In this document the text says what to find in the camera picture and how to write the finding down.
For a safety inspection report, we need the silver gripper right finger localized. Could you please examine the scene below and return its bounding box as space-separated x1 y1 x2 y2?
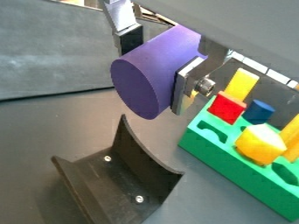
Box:
171 36 230 115

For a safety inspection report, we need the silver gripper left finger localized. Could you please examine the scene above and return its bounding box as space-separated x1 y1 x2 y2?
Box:
98 0 145 55

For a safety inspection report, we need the purple cylinder block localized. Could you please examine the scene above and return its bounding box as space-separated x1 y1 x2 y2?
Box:
110 24 207 120

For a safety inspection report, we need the red cube block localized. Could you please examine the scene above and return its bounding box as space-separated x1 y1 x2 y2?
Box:
209 91 247 124

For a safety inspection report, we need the tall yellow rectangular block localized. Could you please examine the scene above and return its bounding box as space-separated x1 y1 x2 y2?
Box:
225 68 259 101

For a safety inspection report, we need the blue cylinder block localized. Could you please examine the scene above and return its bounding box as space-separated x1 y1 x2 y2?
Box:
242 100 277 124

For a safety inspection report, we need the green shape sorter base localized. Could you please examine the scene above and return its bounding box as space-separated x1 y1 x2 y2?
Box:
178 94 299 223

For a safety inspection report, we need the yellow pentagon block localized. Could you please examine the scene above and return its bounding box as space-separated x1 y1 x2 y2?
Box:
235 124 286 166

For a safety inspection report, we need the yellow star block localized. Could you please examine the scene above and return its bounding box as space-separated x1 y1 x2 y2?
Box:
279 114 299 163

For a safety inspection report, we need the black curved holder stand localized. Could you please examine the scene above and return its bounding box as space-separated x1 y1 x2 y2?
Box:
51 116 183 224

